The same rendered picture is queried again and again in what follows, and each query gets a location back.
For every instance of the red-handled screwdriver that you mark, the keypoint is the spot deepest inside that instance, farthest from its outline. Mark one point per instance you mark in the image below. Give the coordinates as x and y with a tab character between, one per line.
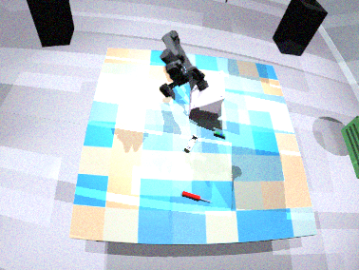
194	196

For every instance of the dark green cylindrical battery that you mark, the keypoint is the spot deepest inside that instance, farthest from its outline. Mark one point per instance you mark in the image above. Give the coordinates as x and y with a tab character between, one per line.
219	134

